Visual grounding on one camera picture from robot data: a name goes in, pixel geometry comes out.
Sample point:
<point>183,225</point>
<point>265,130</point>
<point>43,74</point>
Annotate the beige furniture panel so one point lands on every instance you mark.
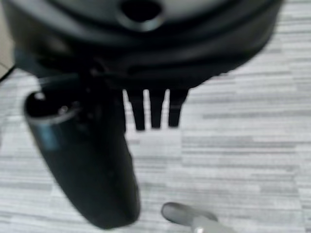
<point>5,55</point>

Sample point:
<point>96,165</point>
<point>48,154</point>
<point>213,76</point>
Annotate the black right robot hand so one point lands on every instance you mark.
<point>102,60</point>

